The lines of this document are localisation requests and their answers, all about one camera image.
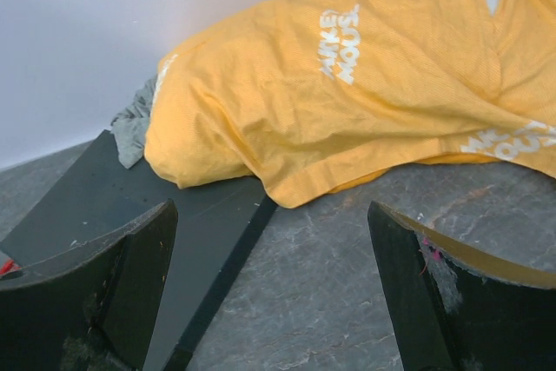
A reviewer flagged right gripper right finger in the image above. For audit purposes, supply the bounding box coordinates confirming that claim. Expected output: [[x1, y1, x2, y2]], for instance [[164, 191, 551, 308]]
[[367, 202, 555, 370]]

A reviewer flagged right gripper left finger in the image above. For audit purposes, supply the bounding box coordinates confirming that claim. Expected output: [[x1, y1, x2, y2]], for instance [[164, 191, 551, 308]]
[[1, 200, 178, 370]]

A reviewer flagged dark grey network switch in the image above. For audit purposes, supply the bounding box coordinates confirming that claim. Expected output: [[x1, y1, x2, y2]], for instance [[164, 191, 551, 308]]
[[1, 132, 275, 370]]

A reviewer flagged grey cloth at back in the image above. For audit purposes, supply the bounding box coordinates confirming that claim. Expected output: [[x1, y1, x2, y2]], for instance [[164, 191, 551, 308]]
[[110, 76, 157, 169]]

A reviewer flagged yellow printed fabric bag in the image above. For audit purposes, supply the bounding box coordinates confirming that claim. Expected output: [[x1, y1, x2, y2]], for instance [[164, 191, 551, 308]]
[[144, 0, 555, 209]]

